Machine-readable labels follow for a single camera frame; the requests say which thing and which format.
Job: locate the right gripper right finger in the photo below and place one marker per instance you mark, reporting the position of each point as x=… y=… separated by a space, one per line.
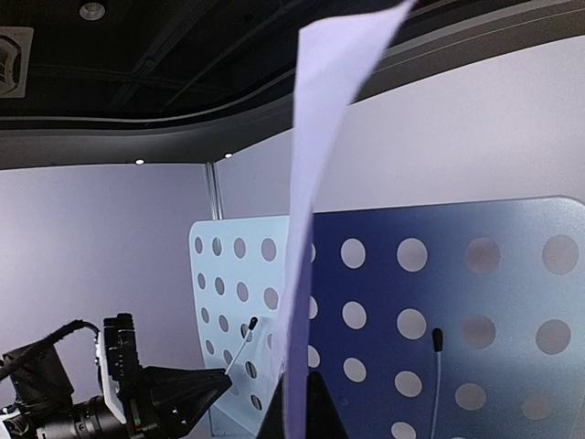
x=322 y=418

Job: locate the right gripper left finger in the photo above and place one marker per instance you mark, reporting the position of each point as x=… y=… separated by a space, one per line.
x=272 y=426

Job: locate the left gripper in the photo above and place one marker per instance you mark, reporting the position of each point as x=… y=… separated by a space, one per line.
x=187 y=393

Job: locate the white music stand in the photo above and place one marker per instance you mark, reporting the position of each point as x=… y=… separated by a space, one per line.
x=448 y=321

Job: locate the purple sheet music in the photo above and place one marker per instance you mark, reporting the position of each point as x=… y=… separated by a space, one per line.
x=335 y=57

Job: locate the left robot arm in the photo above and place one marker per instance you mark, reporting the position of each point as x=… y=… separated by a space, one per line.
x=42 y=387

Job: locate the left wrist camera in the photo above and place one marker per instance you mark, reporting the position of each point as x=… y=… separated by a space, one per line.
x=109 y=357

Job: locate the left aluminium corner post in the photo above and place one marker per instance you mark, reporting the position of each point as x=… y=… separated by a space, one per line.
x=214 y=191

